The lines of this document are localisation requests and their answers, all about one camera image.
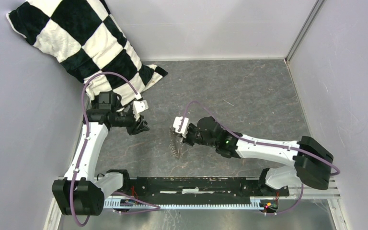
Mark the aluminium rail frame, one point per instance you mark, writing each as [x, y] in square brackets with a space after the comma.
[330, 190]

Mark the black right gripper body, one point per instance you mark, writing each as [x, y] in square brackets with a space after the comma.
[193, 135]

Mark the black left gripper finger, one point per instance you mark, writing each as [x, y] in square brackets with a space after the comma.
[143, 126]
[135, 131]

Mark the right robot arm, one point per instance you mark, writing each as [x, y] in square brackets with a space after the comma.
[303, 162]

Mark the black white checkered pillow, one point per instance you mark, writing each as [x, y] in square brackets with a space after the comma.
[85, 39]

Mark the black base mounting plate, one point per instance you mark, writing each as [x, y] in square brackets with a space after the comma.
[198, 190]

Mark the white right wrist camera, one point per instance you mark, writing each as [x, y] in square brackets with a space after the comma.
[180, 126]

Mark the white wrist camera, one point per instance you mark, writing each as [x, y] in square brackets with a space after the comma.
[138, 108]
[180, 126]

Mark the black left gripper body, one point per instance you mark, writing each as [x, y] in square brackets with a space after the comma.
[135, 125]

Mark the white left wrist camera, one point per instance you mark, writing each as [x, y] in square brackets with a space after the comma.
[138, 108]

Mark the white toothed cable duct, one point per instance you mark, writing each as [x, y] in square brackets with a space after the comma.
[252, 204]

